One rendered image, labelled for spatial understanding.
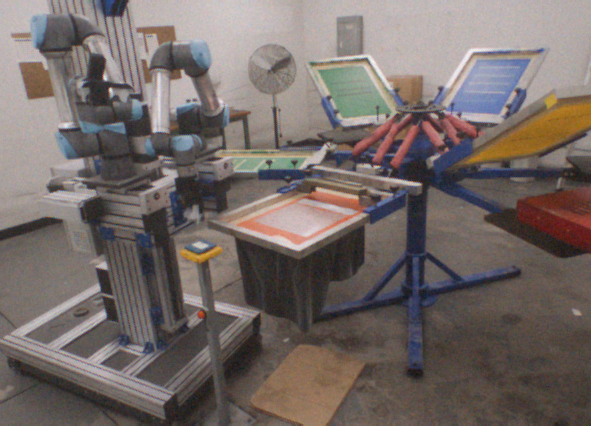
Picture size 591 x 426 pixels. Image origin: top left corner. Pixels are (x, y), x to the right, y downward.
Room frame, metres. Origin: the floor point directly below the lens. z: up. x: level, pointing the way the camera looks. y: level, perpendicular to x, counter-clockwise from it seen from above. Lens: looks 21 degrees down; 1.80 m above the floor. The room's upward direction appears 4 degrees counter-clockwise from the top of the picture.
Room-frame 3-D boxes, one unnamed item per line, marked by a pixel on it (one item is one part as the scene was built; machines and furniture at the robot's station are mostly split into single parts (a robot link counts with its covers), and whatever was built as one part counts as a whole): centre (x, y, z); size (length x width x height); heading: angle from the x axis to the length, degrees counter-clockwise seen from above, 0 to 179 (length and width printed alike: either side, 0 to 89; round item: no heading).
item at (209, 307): (1.89, 0.38, 0.48); 0.22 x 0.22 x 0.96; 45
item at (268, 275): (2.00, 0.10, 0.74); 0.45 x 0.03 x 0.43; 45
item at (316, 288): (2.03, -0.21, 0.74); 0.46 x 0.04 x 0.42; 135
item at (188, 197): (1.87, 0.39, 1.22); 0.09 x 0.08 x 0.12; 135
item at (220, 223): (2.21, -0.10, 0.97); 0.79 x 0.58 x 0.04; 135
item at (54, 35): (1.97, 0.82, 1.63); 0.15 x 0.12 x 0.55; 124
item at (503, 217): (2.31, -1.02, 0.91); 1.34 x 0.40 x 0.08; 15
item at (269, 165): (3.19, 0.03, 1.05); 1.08 x 0.61 x 0.23; 75
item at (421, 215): (2.96, -0.84, 0.67); 0.39 x 0.39 x 1.35
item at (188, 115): (2.47, 0.46, 1.42); 0.13 x 0.12 x 0.14; 84
